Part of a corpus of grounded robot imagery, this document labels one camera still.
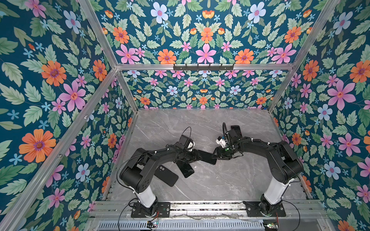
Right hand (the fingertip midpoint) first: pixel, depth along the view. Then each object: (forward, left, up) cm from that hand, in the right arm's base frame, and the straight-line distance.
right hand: (214, 156), depth 91 cm
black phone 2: (-6, +19, -4) cm, 20 cm away
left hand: (-2, +8, +3) cm, 9 cm away
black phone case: (-11, +30, -3) cm, 32 cm away
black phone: (-1, +5, +1) cm, 5 cm away
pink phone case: (+24, -20, -3) cm, 31 cm away
